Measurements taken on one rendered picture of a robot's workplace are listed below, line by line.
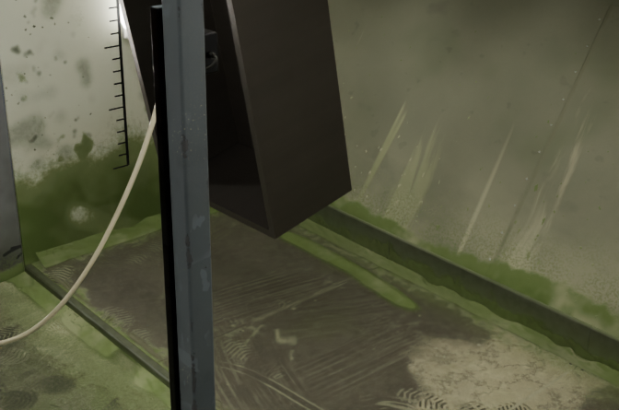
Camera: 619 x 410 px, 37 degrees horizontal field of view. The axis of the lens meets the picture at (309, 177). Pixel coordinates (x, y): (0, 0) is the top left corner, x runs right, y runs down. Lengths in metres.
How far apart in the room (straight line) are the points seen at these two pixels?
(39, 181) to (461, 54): 1.72
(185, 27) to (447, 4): 2.53
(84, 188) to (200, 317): 2.17
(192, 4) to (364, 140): 2.46
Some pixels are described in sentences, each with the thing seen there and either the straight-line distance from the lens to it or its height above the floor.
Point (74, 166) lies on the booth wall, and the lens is 3.73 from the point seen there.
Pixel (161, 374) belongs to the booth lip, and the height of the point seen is 0.04.
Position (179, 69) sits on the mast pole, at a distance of 1.48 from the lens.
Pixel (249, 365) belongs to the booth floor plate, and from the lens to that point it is 3.06.
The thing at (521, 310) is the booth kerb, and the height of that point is 0.11.
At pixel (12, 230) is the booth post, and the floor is 0.20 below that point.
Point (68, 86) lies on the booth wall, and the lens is 3.63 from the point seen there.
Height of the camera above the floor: 1.74
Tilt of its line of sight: 22 degrees down
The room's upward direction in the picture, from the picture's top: 1 degrees clockwise
